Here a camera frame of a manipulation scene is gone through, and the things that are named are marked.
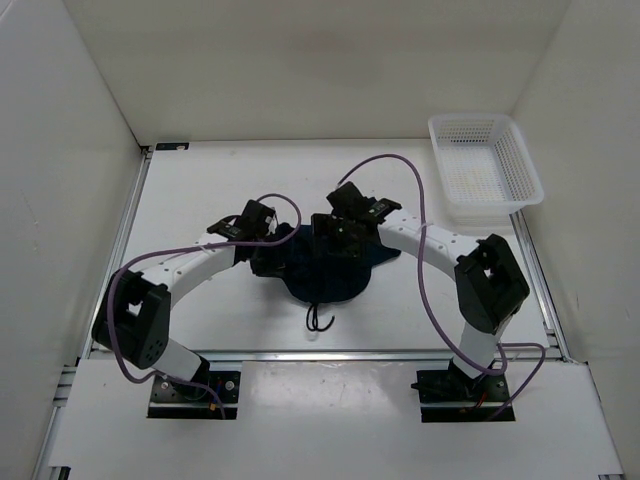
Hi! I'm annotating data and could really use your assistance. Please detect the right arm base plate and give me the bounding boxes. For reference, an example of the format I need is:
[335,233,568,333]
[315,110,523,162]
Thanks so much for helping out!
[411,369,516,423]

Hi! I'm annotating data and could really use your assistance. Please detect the white plastic mesh basket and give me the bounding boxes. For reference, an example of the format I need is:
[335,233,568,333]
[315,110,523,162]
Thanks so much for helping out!
[428,113,544,223]

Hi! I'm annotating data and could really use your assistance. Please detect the navy blue shorts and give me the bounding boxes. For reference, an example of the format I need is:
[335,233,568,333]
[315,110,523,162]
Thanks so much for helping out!
[268,225,400,333]

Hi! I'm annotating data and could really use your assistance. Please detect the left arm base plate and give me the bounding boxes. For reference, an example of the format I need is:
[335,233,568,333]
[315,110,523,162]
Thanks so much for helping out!
[147,369,241,421]

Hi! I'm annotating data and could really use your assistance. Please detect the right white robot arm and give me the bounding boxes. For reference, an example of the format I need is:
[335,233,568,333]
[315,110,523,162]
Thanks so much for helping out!
[311,182,530,400]

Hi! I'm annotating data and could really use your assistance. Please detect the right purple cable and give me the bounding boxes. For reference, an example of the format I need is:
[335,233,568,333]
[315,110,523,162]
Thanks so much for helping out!
[335,153,546,420]

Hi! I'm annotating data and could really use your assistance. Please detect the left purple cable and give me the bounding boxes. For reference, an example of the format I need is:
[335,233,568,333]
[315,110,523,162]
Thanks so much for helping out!
[109,193,302,385]

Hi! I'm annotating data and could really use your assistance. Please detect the white front cover board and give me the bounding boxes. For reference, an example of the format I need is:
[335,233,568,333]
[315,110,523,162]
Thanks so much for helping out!
[50,360,623,479]

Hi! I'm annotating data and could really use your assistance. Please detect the aluminium rail front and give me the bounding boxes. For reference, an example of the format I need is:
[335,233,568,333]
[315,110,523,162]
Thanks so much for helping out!
[204,349,571,364]

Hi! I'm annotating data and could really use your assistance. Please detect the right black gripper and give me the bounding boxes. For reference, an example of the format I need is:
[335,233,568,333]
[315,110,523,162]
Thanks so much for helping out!
[310,214,368,263]

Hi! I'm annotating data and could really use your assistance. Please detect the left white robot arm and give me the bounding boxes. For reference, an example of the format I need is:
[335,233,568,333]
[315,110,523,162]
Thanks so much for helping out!
[91,200,276,400]

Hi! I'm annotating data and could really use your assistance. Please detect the purple cable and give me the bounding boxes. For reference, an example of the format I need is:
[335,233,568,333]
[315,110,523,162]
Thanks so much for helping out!
[335,153,546,420]
[109,193,302,385]

